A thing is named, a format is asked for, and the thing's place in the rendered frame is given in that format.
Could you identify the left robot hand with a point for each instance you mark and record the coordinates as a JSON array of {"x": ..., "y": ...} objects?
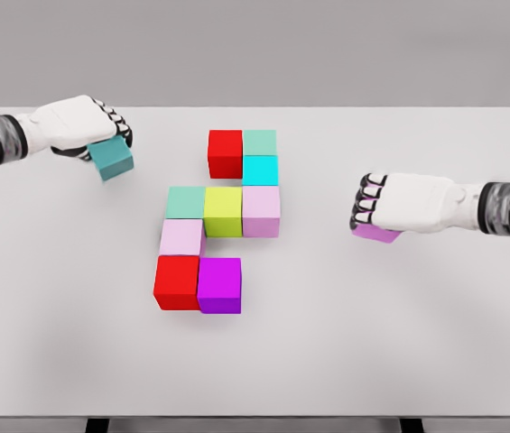
[{"x": 82, "y": 121}]

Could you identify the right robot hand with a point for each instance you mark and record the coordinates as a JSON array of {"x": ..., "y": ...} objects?
[{"x": 405, "y": 200}]

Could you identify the orchid purple cube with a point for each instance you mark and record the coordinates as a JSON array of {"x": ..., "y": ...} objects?
[{"x": 378, "y": 234}]

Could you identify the teal cube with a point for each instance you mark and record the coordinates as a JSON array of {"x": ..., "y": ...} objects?
[{"x": 111, "y": 160}]

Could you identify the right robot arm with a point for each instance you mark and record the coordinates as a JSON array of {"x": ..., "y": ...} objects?
[{"x": 500, "y": 208}]

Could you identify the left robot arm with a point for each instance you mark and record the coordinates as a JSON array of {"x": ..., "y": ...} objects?
[{"x": 2, "y": 135}]

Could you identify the mint green cube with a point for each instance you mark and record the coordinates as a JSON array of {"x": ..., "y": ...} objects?
[
  {"x": 185, "y": 203},
  {"x": 260, "y": 142}
]

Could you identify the pale pink cube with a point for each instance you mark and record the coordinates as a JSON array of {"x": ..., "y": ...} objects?
[
  {"x": 261, "y": 211},
  {"x": 181, "y": 237}
]

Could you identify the red cube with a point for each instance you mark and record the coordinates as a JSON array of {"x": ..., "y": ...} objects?
[
  {"x": 176, "y": 282},
  {"x": 225, "y": 153}
]

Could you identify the cyan cube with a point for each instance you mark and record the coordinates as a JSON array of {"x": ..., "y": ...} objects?
[{"x": 260, "y": 170}]

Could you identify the yellow-green cube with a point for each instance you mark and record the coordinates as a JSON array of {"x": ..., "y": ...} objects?
[{"x": 223, "y": 212}]

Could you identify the magenta cube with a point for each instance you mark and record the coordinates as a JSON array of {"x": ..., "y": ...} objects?
[{"x": 219, "y": 285}]

